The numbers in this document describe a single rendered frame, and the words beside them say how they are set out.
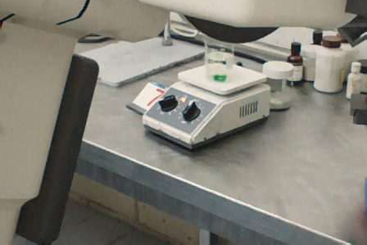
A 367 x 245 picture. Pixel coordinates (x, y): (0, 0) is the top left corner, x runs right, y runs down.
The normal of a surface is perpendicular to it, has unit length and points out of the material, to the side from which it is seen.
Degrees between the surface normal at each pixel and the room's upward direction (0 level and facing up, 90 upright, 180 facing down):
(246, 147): 0
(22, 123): 90
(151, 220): 90
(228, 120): 90
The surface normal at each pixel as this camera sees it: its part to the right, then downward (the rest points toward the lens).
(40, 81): 0.79, 0.25
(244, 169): 0.04, -0.92
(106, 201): -0.61, 0.29
